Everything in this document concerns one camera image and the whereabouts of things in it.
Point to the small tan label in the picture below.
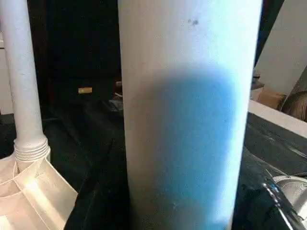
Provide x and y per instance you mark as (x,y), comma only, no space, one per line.
(85,90)

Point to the white low furniture top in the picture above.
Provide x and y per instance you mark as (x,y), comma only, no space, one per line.
(283,119)

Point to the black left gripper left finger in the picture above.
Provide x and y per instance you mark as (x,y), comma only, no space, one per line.
(105,206)

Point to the white plastic table leg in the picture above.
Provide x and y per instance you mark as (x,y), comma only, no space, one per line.
(187,119)
(21,83)

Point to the white plastic table top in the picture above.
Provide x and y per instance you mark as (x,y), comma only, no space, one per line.
(36,191)

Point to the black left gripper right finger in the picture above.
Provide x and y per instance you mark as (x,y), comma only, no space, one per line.
(259,206)

